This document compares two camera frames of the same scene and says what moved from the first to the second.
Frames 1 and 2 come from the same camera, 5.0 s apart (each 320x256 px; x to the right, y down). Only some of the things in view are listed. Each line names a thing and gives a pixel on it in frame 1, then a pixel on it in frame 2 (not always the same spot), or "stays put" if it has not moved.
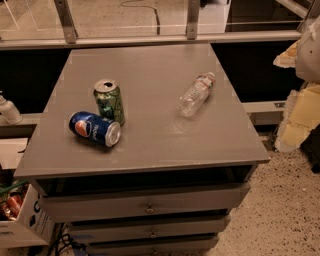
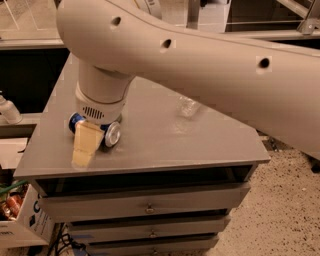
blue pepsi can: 95,129 stays put
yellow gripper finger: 301,115 to 87,136
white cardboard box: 31,228 stays put
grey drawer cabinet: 170,183 stays put
